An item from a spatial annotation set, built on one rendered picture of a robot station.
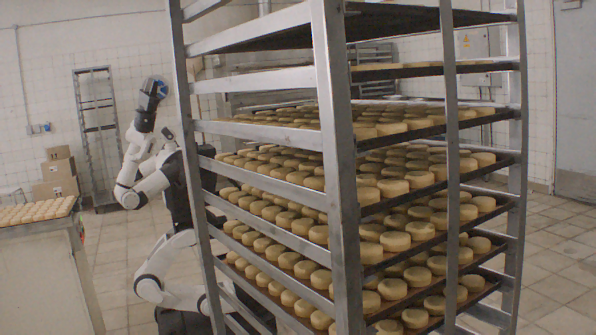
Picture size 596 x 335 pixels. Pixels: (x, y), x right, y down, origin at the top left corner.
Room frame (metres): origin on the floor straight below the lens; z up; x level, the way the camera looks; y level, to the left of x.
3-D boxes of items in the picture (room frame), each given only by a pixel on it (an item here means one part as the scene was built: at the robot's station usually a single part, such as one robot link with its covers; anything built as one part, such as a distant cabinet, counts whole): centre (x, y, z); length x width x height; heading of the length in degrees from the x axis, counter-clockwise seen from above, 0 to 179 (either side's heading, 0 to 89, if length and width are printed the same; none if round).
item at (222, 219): (2.10, 0.53, 0.72); 0.28 x 0.13 x 0.18; 109
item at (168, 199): (2.09, 0.56, 0.98); 0.34 x 0.30 x 0.36; 19
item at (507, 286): (1.02, -0.25, 0.96); 0.64 x 0.03 x 0.03; 32
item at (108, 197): (5.28, 2.48, 0.93); 0.64 x 0.51 x 1.78; 23
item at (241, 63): (5.93, 0.18, 1.01); 1.56 x 1.20 x 2.01; 111
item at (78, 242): (1.98, 1.16, 0.77); 0.24 x 0.04 x 0.14; 20
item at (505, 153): (1.02, -0.25, 1.23); 0.64 x 0.03 x 0.03; 32
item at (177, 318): (2.09, 0.54, 0.19); 0.64 x 0.52 x 0.33; 109
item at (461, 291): (0.75, -0.29, 0.96); 0.05 x 0.05 x 0.02
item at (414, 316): (0.69, -0.19, 0.96); 0.05 x 0.05 x 0.02
